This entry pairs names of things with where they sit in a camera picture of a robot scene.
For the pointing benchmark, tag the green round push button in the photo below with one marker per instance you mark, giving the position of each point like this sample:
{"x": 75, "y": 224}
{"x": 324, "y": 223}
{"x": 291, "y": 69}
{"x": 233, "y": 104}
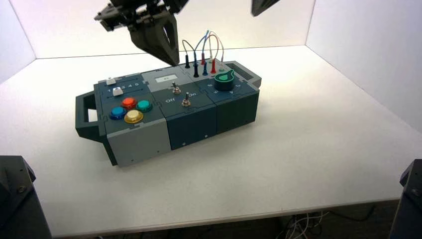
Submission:
{"x": 144, "y": 105}

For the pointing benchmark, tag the dark teal grey control box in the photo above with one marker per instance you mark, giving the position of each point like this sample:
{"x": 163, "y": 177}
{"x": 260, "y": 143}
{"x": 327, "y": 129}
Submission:
{"x": 191, "y": 128}

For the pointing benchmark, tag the red round push button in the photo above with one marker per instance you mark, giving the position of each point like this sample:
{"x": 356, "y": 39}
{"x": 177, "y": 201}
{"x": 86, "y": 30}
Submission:
{"x": 129, "y": 102}

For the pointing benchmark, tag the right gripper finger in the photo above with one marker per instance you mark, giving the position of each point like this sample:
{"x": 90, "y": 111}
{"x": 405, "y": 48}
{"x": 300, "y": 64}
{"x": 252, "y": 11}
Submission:
{"x": 257, "y": 6}
{"x": 268, "y": 4}

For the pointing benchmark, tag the metal toggle switch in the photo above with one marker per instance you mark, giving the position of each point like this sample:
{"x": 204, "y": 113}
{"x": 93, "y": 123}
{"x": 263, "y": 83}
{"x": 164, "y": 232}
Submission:
{"x": 176, "y": 89}
{"x": 186, "y": 101}

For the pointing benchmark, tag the small white display screen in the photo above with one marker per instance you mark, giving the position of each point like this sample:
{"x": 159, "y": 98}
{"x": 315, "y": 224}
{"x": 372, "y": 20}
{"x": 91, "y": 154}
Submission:
{"x": 166, "y": 78}

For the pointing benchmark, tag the blue round push button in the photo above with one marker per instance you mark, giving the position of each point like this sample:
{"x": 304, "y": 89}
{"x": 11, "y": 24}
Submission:
{"x": 117, "y": 112}

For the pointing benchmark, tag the yellow round push button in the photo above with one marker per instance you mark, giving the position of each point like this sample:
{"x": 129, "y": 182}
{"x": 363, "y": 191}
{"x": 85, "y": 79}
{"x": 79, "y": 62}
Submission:
{"x": 133, "y": 116}

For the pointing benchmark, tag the white slider knob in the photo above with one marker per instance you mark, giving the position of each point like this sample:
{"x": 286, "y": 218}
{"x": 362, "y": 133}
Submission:
{"x": 116, "y": 92}
{"x": 111, "y": 81}

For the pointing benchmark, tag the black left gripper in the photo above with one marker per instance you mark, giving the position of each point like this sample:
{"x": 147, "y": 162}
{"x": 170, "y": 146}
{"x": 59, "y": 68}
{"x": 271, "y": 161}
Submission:
{"x": 138, "y": 13}

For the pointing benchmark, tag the green black rotary knob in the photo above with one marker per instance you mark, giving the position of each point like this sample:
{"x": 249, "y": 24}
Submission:
{"x": 225, "y": 81}

